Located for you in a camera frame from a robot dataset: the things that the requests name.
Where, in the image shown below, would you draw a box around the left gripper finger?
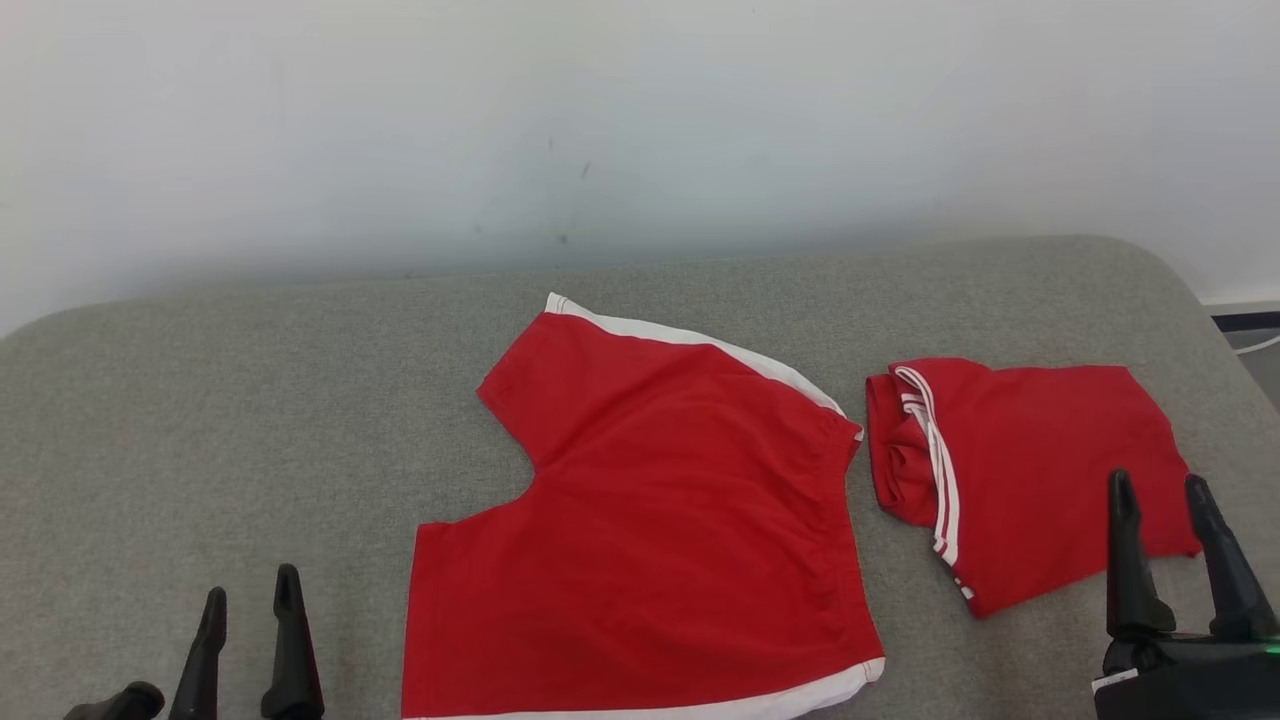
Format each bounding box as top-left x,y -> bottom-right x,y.
168,586 -> 229,720
262,563 -> 327,720

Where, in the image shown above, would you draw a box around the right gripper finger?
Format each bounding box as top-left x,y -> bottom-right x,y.
1185,473 -> 1280,642
1105,469 -> 1178,642

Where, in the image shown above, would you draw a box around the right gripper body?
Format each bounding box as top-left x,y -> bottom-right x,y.
1092,634 -> 1280,720

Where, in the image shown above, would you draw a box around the red white shorts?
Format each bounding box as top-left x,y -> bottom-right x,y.
865,357 -> 1203,619

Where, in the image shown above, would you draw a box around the red basketball jersey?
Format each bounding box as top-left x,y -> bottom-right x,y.
400,292 -> 886,720

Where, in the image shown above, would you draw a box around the grey fabric sofa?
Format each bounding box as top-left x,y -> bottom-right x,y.
0,235 -> 1280,720

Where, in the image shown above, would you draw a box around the wall skirting board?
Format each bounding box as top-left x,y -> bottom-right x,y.
1200,290 -> 1280,332

